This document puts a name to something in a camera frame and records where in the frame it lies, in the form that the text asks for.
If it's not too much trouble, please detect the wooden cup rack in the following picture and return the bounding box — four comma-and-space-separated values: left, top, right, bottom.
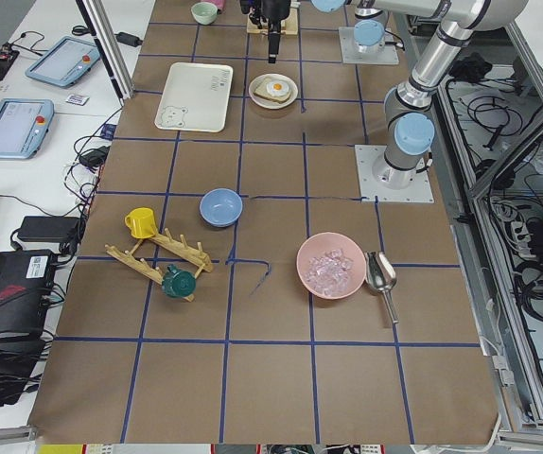
105, 227, 215, 303

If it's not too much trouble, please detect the bottom bread slice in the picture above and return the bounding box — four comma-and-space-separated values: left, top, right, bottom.
254, 77, 292, 103

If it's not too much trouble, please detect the black laptop computer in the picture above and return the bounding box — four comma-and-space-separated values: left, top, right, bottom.
0, 249, 57, 339

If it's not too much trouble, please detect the metal scoop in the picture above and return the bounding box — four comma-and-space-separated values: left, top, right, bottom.
364, 252, 399, 324

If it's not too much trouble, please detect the fried egg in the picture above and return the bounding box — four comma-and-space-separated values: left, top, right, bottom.
265, 79, 290, 98

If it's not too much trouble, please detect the teach pendant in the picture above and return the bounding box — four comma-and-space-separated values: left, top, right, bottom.
25, 36, 100, 88
0, 98, 55, 160

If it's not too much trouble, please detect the lower teach pendant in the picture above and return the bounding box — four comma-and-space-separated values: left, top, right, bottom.
0, 98, 55, 160

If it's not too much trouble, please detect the white round plate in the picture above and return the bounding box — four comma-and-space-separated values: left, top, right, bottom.
248, 73, 298, 110

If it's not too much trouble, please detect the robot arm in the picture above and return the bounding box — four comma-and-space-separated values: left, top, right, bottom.
357, 0, 528, 190
239, 0, 388, 63

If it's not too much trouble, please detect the yellow mug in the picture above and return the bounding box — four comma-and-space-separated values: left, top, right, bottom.
124, 207, 158, 239

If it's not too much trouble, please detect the pink bowl with ice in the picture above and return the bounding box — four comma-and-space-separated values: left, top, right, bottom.
296, 232, 366, 299

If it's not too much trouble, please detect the cream bear tray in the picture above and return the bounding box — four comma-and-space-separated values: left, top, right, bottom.
154, 62, 234, 133

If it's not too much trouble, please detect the dark green mug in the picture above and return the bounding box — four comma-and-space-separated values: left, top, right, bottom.
162, 265, 196, 298

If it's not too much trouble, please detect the blue bowl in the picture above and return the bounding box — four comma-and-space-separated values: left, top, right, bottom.
200, 188, 243, 228

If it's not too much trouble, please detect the upper teach pendant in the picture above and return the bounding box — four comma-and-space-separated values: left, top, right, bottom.
25, 36, 100, 88

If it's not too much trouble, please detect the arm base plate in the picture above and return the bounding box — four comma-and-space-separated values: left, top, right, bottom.
339, 26, 399, 65
355, 145, 434, 203

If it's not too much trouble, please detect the black power adapter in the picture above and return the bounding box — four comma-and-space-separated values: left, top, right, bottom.
17, 216, 79, 254

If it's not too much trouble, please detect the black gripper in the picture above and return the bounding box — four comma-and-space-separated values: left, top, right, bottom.
239, 0, 291, 63

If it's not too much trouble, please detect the light green bowl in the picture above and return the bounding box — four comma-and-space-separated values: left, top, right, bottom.
191, 1, 218, 26

